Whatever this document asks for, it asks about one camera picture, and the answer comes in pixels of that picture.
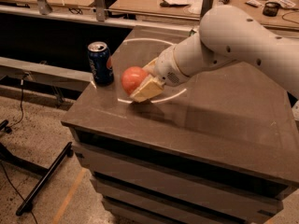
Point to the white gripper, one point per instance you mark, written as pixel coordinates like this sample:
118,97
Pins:
165,67

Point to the red apple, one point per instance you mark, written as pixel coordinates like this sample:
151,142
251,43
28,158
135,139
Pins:
132,77

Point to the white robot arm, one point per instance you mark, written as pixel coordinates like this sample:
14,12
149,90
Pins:
226,35

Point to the blue pepsi can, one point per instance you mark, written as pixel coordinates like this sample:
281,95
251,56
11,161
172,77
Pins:
100,63

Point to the green soda can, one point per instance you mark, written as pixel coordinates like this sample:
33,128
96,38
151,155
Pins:
193,31

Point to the grey drawer cabinet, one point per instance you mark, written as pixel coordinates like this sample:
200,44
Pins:
220,149

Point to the black round cup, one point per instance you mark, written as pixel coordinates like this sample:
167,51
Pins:
271,9

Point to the black metal stand leg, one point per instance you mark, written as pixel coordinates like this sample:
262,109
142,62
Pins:
27,204

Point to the metal bracket post right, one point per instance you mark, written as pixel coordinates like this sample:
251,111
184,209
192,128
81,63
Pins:
206,6

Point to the metal bracket post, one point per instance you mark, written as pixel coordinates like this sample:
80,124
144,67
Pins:
44,7
206,6
100,8

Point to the metal bracket post middle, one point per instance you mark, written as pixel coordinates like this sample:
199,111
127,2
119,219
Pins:
100,8

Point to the metal bracket post left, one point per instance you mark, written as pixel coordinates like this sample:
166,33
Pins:
44,7

